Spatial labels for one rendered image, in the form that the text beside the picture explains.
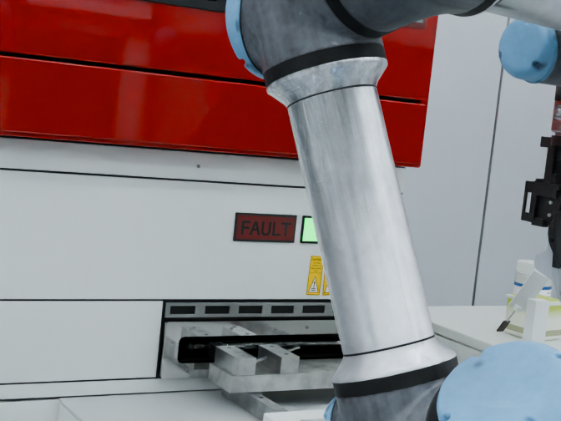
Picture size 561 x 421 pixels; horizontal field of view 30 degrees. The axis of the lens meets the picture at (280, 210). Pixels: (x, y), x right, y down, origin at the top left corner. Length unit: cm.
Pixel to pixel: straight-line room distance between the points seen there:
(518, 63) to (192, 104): 58
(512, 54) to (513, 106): 280
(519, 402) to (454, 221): 310
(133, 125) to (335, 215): 71
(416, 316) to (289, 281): 89
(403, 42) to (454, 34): 203
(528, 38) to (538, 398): 53
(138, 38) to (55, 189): 26
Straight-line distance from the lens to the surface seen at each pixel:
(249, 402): 169
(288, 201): 179
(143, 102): 160
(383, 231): 93
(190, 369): 175
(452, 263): 395
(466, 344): 177
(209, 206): 172
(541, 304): 168
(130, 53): 159
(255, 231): 176
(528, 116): 411
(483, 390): 87
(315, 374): 174
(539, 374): 86
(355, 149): 94
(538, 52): 124
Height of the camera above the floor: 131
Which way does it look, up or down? 6 degrees down
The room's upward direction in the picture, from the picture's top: 6 degrees clockwise
